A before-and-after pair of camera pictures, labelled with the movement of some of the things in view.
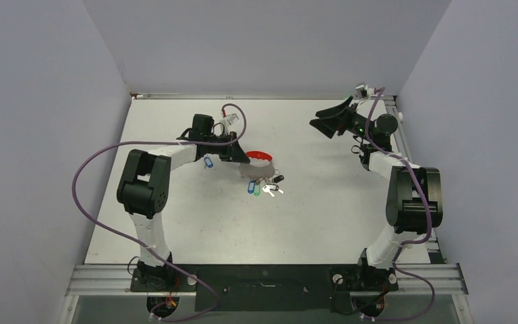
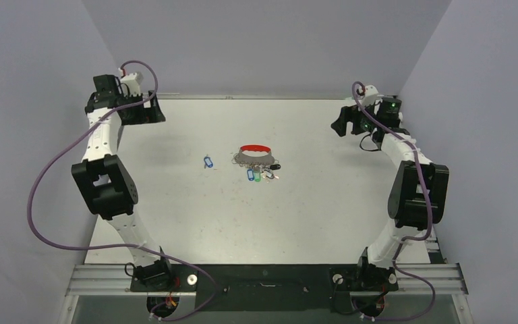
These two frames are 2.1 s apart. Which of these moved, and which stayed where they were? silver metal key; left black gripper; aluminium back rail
Moved: silver metal key; left black gripper
Stayed: aluminium back rail
